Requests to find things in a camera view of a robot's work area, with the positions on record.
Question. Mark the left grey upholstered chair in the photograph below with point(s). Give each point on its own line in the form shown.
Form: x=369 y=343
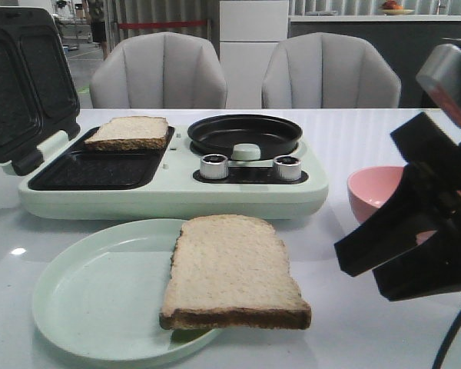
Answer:
x=160 y=70

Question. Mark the bread slice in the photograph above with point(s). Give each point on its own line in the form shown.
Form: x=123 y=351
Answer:
x=130 y=133
x=232 y=271

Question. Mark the silver control knob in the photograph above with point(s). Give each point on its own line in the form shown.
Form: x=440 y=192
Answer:
x=214 y=167
x=287 y=168

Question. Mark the grey upholstered chair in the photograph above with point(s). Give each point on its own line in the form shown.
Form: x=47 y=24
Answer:
x=326 y=70
x=160 y=70

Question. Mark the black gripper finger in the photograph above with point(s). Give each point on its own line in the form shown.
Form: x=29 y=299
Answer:
x=433 y=267
x=390 y=232

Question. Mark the person in background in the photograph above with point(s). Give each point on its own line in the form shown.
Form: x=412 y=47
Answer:
x=94 y=11

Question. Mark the mint green breakfast maker base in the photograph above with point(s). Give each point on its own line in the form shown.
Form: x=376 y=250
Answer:
x=118 y=185

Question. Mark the right silver control knob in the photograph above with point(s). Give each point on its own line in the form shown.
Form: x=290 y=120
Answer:
x=287 y=168

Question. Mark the left silver control knob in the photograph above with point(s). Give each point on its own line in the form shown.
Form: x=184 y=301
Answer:
x=214 y=167

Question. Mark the pink bowl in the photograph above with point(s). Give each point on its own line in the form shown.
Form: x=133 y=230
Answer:
x=370 y=188

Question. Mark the mint green round plate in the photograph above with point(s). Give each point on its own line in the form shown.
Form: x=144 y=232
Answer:
x=99 y=300

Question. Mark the breakfast maker hinged lid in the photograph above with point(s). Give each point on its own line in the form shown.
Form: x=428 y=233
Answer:
x=37 y=93

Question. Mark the right grey upholstered chair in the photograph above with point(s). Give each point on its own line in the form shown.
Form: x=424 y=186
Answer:
x=326 y=70

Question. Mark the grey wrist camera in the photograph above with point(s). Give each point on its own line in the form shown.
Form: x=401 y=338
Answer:
x=445 y=84

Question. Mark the white cabinet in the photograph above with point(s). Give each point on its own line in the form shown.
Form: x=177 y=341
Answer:
x=249 y=32

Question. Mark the red barrier belt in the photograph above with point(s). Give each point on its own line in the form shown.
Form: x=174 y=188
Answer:
x=158 y=25

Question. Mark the fruit plate on counter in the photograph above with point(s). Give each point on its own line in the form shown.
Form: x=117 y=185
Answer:
x=392 y=7

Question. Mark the round black frying pan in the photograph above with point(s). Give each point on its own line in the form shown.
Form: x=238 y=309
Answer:
x=219 y=134

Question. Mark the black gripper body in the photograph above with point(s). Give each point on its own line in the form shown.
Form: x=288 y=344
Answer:
x=432 y=174

